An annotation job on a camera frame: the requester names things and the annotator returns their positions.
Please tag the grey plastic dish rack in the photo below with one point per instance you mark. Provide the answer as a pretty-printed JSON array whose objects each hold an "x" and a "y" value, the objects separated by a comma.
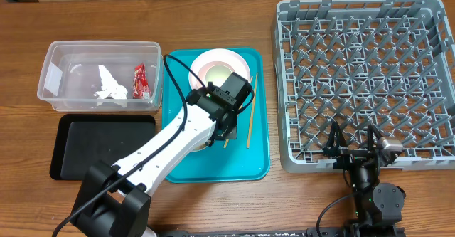
[{"x": 387, "y": 63}]

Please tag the red snack wrapper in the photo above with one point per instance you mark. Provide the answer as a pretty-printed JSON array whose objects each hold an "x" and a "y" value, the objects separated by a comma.
[{"x": 141, "y": 88}]

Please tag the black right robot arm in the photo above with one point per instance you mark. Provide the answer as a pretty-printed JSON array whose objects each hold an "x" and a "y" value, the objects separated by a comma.
[{"x": 378, "y": 206}]

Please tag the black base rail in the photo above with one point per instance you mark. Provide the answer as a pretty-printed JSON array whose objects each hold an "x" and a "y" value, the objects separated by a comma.
[{"x": 310, "y": 232}]

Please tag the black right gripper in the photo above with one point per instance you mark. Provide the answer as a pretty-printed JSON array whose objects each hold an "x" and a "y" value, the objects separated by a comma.
[{"x": 350, "y": 156}]

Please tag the white pink-rimmed plate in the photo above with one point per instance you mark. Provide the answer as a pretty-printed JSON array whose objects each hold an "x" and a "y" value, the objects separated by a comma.
[{"x": 220, "y": 55}]

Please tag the white bowl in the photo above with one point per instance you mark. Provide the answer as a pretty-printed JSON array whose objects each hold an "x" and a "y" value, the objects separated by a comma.
[{"x": 200, "y": 147}]

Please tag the wooden chopstick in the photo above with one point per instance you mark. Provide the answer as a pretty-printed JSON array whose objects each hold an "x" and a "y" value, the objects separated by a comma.
[
  {"x": 252, "y": 112},
  {"x": 227, "y": 141}
]

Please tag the white paper cup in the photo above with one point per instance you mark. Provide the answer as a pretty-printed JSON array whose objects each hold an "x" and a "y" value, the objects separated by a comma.
[{"x": 217, "y": 74}]

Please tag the white napkin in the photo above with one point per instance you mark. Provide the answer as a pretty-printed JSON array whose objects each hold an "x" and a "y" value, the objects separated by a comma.
[{"x": 110, "y": 88}]

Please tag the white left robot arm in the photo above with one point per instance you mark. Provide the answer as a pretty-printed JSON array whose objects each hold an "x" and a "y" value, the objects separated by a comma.
[{"x": 114, "y": 200}]

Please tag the teal plastic tray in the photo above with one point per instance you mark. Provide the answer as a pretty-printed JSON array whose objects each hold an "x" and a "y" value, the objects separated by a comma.
[{"x": 215, "y": 164}]

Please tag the clear plastic waste bin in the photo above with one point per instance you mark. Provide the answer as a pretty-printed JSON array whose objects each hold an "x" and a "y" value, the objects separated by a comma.
[{"x": 70, "y": 74}]

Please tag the black plastic tray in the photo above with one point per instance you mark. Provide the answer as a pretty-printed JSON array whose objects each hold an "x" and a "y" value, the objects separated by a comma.
[{"x": 83, "y": 139}]

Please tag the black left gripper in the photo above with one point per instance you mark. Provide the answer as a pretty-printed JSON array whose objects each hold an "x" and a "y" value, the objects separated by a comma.
[{"x": 232, "y": 131}]

